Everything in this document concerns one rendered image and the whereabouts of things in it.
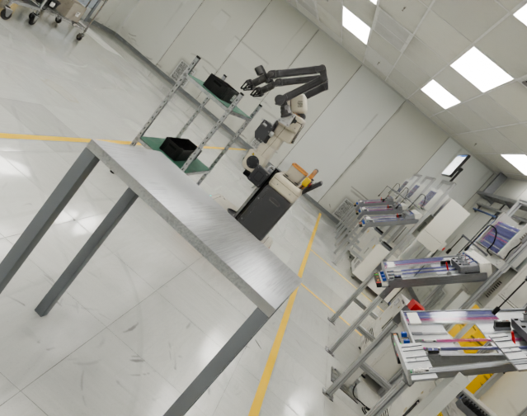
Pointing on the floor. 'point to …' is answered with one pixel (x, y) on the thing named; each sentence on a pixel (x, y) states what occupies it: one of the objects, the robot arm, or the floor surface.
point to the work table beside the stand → (156, 170)
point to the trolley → (24, 6)
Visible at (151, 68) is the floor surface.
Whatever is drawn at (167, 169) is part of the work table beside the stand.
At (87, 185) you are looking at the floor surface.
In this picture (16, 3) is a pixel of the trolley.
